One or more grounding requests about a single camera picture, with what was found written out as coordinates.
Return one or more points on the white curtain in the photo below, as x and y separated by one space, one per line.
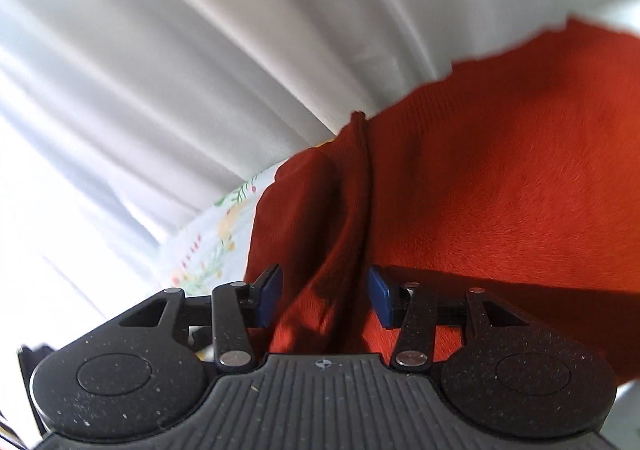
200 55

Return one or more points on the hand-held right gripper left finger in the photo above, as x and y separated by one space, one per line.
269 297

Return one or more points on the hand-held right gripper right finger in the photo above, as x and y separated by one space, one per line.
380 295

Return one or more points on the floral white bed sheet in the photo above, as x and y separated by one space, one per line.
215 240

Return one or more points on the red knit button cardigan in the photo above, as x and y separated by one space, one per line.
475 180

